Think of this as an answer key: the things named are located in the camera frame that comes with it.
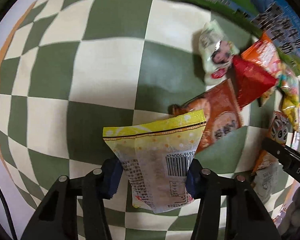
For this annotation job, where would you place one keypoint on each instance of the red triangular snack packet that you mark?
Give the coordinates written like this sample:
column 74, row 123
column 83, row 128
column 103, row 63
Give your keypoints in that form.
column 250, row 80

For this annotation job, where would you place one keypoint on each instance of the panda print snack packet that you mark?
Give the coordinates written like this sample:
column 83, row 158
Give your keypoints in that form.
column 280, row 130

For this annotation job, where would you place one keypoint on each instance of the puffed snack packet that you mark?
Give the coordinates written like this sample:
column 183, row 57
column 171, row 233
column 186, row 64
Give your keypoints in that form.
column 262, row 52

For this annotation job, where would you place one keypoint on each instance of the white portrait snack packet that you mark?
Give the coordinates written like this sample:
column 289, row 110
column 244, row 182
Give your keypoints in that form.
column 210, row 37

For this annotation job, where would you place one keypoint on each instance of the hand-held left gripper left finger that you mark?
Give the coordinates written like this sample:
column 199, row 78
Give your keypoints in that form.
column 112, row 177

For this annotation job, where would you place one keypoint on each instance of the yellow crinkled snack packet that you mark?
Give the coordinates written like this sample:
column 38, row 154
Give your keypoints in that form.
column 291, row 110

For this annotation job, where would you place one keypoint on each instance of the pale yellow snack packet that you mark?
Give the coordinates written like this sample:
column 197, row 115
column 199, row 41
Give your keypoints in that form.
column 160, row 140

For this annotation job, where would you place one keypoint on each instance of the green white checkered blanket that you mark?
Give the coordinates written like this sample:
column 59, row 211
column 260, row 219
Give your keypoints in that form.
column 110, row 80

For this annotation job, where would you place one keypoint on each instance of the orange white snack packet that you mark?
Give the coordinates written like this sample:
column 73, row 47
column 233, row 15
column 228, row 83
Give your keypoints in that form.
column 265, row 180

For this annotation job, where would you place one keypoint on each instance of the colourful candy packet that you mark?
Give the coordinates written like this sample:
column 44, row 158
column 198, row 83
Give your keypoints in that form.
column 288, row 80

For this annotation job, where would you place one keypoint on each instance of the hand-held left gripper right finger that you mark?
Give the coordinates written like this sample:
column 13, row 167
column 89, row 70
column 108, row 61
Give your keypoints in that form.
column 193, row 180

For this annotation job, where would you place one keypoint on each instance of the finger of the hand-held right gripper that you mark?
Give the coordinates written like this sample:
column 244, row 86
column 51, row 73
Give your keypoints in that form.
column 285, row 155

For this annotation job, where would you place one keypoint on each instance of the brown orange snack packet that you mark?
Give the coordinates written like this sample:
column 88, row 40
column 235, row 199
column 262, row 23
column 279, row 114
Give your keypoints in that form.
column 220, row 115

